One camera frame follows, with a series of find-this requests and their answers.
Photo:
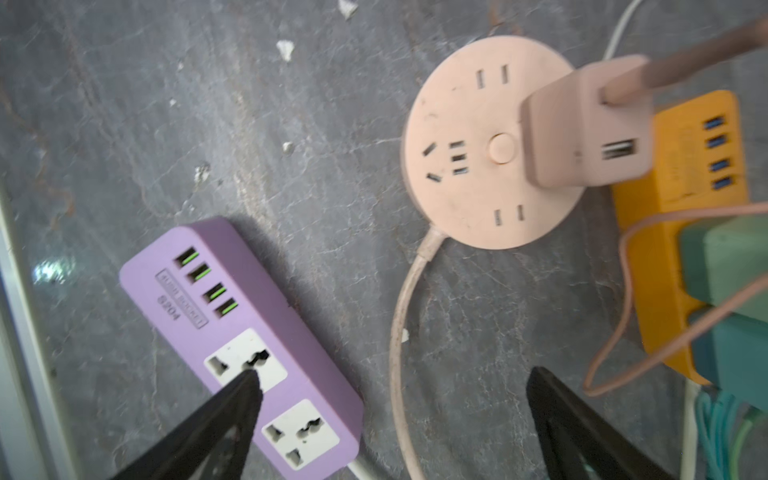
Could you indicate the green charger plug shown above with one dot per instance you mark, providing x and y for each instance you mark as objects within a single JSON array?
[{"x": 721, "y": 256}]

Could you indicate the round pink power socket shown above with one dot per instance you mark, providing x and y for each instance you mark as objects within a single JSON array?
[{"x": 462, "y": 154}]

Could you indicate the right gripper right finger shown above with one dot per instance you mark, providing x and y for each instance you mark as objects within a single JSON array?
[{"x": 573, "y": 437}]

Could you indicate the teal charger plug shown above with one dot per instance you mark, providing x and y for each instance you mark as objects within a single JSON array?
[{"x": 732, "y": 355}]

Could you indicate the purple power strip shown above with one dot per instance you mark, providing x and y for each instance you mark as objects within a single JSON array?
[{"x": 206, "y": 293}]

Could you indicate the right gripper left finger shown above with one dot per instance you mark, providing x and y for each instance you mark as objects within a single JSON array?
[{"x": 214, "y": 441}]

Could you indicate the pink charger plug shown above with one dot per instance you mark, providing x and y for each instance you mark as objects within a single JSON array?
[{"x": 572, "y": 138}]

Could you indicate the orange power strip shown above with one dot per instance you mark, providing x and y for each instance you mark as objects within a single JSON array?
[{"x": 698, "y": 162}]

